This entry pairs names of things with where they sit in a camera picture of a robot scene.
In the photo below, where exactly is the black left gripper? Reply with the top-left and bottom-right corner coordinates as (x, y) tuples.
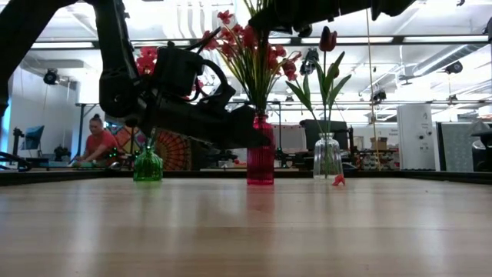
(140, 95), (271, 150)

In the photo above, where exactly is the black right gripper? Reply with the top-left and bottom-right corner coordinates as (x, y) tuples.
(249, 0), (417, 38)

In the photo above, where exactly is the red ribbed glass vase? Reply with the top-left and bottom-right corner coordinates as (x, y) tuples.
(246, 114), (276, 186)

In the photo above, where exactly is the clear ribbed glass vase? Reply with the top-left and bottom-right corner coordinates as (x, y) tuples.
(313, 132), (344, 181)

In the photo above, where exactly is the green glass vase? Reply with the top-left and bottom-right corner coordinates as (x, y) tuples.
(132, 145), (164, 182)

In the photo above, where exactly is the black computer monitor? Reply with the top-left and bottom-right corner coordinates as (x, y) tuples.
(299, 118), (349, 155)

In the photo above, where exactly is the colourful mandala tapestry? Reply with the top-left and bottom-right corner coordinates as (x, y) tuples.
(115, 125), (193, 172)

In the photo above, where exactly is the brown cardboard box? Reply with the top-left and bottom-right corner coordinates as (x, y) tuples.
(370, 136), (389, 152)

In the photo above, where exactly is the person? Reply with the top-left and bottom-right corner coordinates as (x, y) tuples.
(75, 113), (119, 167)

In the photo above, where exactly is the long ceiling light strip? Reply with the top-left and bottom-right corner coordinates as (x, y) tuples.
(401, 35), (489, 43)
(30, 41), (95, 50)

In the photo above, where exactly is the black ceiling spotlight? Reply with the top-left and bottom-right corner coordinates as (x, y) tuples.
(444, 60), (464, 75)
(42, 68), (62, 86)

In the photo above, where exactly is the white cabinet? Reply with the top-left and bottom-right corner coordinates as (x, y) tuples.
(397, 103), (442, 172)

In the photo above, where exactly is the grey partition panel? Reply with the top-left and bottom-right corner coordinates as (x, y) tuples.
(440, 122), (477, 173)

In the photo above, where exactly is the black office chair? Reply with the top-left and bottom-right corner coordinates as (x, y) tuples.
(470, 128), (492, 173)

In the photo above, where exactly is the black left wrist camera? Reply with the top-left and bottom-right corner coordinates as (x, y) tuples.
(153, 45), (205, 98)

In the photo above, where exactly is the black background table frame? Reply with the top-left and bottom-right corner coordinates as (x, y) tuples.
(75, 100), (116, 167)

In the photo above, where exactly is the black aluminium table frame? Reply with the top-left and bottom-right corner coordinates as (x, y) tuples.
(0, 168), (492, 188)

